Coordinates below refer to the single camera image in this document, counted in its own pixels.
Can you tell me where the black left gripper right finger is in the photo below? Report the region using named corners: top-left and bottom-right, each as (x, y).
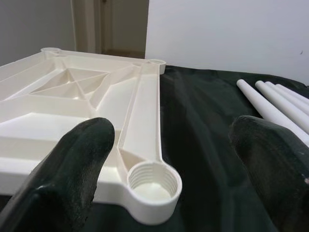
top-left (228, 115), bottom-right (309, 232)

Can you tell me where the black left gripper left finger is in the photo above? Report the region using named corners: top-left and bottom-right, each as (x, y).
top-left (0, 117), bottom-right (115, 232)

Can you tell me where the black cloth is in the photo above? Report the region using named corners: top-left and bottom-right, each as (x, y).
top-left (91, 63), bottom-right (309, 232)

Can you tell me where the cream plastic table top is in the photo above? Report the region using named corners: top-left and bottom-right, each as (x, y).
top-left (0, 47), bottom-right (183, 223)

